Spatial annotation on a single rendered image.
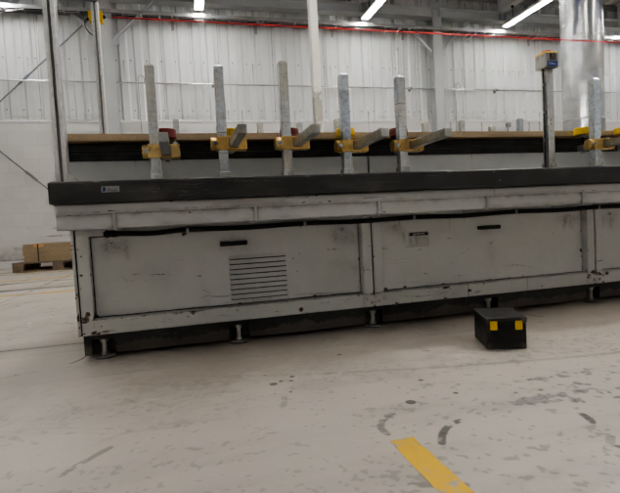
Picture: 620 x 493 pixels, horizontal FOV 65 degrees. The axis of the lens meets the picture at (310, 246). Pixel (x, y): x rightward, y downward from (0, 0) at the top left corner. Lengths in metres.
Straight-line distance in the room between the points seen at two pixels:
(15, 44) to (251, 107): 3.99
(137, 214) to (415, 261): 1.29
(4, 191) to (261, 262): 7.65
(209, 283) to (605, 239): 2.12
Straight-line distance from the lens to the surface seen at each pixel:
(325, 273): 2.23
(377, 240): 2.27
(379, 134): 1.77
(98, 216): 1.93
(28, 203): 9.38
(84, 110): 9.41
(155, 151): 1.89
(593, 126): 2.70
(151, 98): 1.94
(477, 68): 11.35
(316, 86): 3.07
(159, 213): 1.91
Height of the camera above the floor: 0.52
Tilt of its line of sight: 3 degrees down
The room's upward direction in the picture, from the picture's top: 3 degrees counter-clockwise
